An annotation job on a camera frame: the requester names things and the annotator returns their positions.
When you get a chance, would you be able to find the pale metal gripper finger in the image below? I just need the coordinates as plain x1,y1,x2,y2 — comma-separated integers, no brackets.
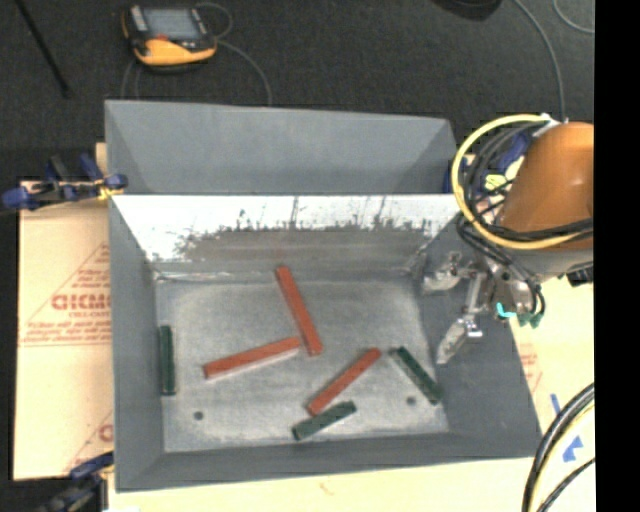
436,318,485,366
422,271,466,296

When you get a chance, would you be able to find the cardboard board with red print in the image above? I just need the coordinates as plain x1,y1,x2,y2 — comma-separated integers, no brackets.
12,179,117,482

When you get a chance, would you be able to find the dark green flat block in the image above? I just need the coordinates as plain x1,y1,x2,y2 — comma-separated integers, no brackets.
291,399,359,443
388,346,445,406
157,324,178,397

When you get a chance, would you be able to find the red-brown flat block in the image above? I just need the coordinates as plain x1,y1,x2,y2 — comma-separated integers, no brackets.
274,265,325,358
306,347,383,418
202,335,303,382

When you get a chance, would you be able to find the grey metal bin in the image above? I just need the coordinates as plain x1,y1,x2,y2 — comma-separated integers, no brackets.
103,99,544,493

